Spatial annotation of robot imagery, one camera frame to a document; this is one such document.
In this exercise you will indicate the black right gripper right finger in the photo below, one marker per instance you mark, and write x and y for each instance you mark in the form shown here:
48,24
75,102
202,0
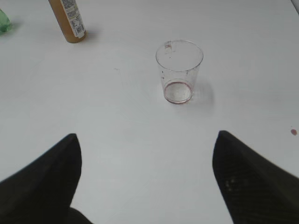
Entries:
255,190

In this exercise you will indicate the transparent plastic cup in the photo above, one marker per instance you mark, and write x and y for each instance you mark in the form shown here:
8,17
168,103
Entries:
178,63

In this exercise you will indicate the orange juice bottle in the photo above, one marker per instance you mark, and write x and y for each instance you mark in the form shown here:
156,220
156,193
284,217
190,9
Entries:
69,19

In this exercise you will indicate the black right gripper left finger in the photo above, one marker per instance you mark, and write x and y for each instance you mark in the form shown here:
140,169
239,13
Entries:
42,192

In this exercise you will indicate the green soda bottle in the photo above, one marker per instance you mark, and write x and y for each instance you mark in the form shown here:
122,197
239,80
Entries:
5,24

